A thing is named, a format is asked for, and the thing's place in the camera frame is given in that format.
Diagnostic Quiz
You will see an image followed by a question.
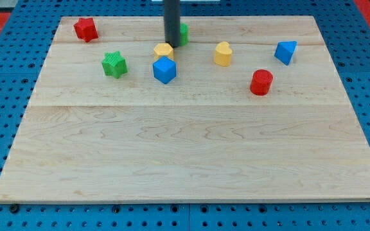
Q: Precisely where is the blue cube block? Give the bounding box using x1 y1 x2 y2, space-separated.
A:
153 56 177 84

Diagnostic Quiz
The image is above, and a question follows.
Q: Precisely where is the yellow hexagon block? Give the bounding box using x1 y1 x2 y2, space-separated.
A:
154 43 174 60

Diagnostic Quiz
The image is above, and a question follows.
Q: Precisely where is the light wooden board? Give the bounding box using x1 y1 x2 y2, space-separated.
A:
0 16 370 205

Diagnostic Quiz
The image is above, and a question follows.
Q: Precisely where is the yellow heart block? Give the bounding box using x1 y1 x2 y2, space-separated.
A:
214 42 233 67

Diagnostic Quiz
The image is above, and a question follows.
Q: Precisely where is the red cylinder block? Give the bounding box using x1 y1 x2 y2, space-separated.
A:
250 69 274 96

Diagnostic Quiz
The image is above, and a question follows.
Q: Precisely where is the green star block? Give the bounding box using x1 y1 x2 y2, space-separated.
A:
101 51 128 79

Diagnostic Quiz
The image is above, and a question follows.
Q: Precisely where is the green cylinder block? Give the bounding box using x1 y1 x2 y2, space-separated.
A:
180 23 189 46

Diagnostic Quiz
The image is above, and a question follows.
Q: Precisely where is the blue triangular prism block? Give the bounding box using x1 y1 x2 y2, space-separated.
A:
274 41 297 65

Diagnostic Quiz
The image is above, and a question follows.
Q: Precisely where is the red star block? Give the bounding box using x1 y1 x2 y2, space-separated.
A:
73 17 98 42

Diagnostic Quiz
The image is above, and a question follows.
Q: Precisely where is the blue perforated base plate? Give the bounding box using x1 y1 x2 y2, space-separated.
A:
0 0 370 230

